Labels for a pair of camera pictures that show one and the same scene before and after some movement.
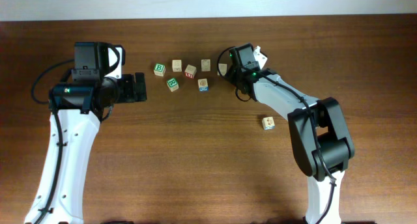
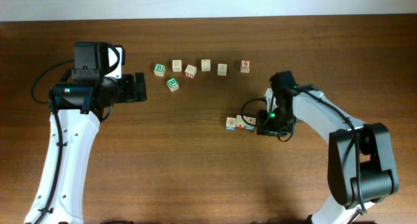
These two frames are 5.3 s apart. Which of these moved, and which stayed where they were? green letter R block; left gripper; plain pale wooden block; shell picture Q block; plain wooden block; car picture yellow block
Moved: shell picture Q block; car picture yellow block
Stayed: plain wooden block; green letter R block; plain pale wooden block; left gripper
